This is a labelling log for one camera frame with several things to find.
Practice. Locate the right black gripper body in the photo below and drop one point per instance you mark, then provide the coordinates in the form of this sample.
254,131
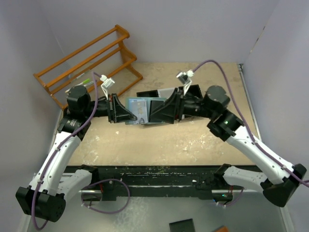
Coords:
180,108

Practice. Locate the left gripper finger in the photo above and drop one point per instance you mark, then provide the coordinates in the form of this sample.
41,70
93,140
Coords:
124,117
119,109

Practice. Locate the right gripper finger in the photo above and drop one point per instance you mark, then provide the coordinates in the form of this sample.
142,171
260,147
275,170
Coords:
167,105
164,117

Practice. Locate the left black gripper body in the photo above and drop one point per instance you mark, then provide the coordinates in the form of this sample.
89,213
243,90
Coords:
110,116

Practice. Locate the silver VIP card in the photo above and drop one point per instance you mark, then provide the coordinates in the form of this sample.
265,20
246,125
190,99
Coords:
139,108

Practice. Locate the mint green card holder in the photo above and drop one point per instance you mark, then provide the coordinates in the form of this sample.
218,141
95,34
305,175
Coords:
148,100

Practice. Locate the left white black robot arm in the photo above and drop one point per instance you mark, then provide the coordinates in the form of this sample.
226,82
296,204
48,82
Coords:
47,194

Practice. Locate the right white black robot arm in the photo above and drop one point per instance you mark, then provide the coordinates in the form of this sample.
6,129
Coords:
277,179

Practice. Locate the black bin with gold card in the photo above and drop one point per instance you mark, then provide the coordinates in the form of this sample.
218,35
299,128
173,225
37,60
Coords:
194,90

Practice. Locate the pens on rack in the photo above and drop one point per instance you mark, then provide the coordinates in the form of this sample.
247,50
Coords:
84,83

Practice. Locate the orange wooden rack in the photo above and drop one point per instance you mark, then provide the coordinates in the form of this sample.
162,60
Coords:
67,77

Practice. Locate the black square plate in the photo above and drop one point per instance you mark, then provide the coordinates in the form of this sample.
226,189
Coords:
182,226

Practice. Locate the orange brown object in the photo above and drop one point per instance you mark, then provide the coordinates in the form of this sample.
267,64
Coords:
221,229

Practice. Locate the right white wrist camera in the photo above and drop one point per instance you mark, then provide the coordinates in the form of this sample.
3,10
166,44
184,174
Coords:
186,79

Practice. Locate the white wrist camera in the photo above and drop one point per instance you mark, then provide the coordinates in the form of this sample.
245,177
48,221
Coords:
186,79
107,83

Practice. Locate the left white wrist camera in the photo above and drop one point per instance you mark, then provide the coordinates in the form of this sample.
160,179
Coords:
107,83

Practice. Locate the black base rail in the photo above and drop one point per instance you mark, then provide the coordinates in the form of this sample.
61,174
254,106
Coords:
153,181

